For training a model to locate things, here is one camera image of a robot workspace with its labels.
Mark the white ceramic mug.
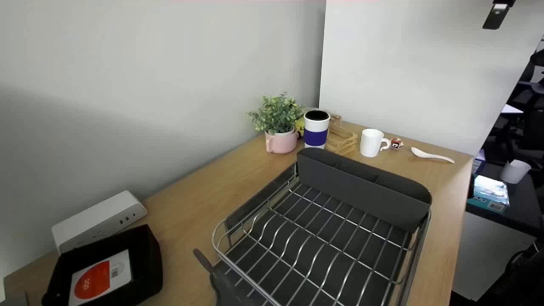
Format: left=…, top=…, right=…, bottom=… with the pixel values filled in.
left=359, top=128, right=393, bottom=161

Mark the black office chair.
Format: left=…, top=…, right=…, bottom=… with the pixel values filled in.
left=490, top=50, right=544, bottom=173

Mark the white ceramic spoon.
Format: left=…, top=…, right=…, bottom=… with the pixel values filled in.
left=410, top=147, right=458, bottom=167

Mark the white paper cup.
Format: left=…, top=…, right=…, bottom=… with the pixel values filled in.
left=501, top=159, right=535, bottom=188

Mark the teal tissue box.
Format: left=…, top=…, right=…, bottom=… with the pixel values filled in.
left=468, top=174, right=512, bottom=215

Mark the black desk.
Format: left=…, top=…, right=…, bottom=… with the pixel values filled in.
left=465, top=162, right=544, bottom=239

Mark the small wooden crate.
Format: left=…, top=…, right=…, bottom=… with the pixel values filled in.
left=327, top=116, right=361, bottom=157

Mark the white cup with blue band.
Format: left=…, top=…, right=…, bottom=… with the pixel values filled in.
left=303, top=110, right=332, bottom=152

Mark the dark grey cutlery holder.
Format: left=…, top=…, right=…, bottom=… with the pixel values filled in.
left=295, top=149, right=434, bottom=235

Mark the green plant in pink pot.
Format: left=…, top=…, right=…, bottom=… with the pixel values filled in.
left=247, top=93, right=307, bottom=157

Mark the dark bag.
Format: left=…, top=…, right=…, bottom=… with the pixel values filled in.
left=478, top=244, right=544, bottom=306

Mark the white rectangular box device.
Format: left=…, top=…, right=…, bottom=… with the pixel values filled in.
left=50, top=190, right=150, bottom=256

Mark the metal wire dish rack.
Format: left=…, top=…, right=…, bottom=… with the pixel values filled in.
left=193, top=149, right=434, bottom=306

